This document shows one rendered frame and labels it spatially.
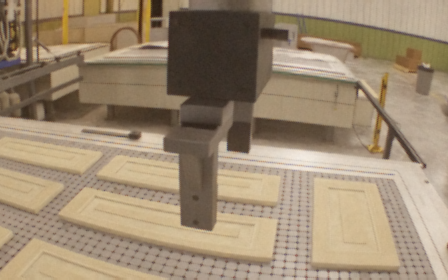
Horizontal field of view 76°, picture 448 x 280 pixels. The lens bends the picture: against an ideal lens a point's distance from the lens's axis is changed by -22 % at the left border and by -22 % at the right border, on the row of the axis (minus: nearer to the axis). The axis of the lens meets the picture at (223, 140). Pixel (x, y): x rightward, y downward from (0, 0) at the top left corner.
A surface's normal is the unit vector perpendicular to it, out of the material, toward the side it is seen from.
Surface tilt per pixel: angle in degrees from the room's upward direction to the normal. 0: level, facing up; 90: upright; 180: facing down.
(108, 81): 90
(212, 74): 90
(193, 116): 90
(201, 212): 90
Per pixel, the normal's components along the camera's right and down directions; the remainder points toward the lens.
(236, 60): -0.24, 0.35
